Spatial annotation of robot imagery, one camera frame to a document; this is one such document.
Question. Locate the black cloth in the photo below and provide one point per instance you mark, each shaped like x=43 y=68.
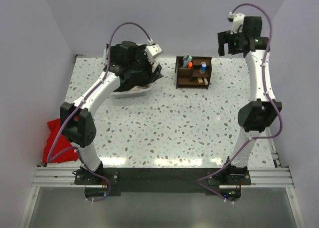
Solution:
x=122 y=61

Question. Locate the orange black highlighter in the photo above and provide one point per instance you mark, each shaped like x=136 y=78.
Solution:
x=190 y=64

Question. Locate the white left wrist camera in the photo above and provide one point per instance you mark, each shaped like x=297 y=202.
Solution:
x=153 y=51

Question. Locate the light green highlighter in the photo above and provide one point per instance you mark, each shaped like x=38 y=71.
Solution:
x=188 y=60

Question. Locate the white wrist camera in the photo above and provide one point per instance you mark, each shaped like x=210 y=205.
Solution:
x=153 y=51
x=237 y=20

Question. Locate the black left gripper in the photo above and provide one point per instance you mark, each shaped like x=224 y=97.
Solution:
x=148 y=75

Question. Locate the brown wooden desk organizer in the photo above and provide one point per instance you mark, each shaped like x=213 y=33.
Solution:
x=187 y=77

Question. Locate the aluminium front rail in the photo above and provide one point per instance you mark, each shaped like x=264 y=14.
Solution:
x=260 y=177

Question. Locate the blue cylindrical battery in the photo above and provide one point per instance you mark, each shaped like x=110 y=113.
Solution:
x=203 y=67

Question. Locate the white plastic basket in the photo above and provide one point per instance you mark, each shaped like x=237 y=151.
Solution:
x=132 y=93

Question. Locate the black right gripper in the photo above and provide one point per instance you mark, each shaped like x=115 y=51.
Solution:
x=226 y=38

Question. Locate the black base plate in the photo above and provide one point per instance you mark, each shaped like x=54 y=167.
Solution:
x=115 y=181

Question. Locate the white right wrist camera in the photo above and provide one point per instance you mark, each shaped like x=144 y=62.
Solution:
x=237 y=20

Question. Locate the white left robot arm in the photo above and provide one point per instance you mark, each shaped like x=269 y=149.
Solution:
x=77 y=118

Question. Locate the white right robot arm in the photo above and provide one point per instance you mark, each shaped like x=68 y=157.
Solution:
x=245 y=38

